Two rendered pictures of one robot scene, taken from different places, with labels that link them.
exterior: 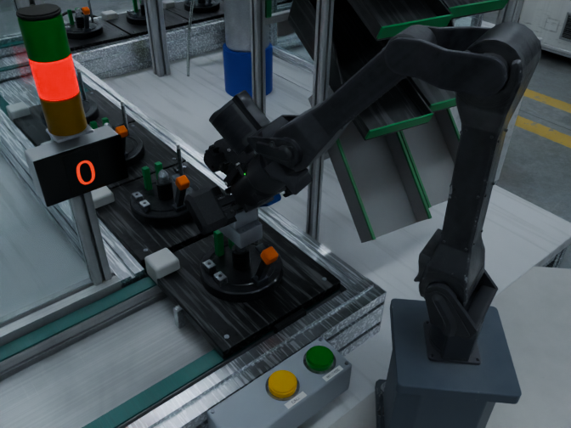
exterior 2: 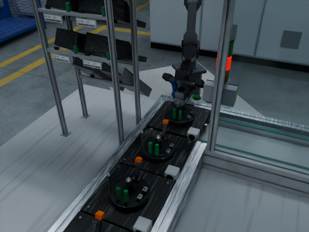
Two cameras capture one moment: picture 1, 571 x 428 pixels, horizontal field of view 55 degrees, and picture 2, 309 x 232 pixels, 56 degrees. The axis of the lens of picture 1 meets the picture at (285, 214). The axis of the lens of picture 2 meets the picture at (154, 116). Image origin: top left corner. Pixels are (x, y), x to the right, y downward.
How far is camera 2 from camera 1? 165 cm
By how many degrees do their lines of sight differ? 87
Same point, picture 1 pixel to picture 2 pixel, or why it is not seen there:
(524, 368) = (155, 88)
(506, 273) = not seen: hidden behind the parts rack
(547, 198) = not seen: outside the picture
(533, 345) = not seen: hidden behind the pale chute
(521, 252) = (105, 92)
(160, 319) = (205, 138)
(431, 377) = (200, 67)
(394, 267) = (129, 113)
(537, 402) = (164, 86)
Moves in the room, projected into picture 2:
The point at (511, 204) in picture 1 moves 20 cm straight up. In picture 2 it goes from (75, 96) to (69, 66)
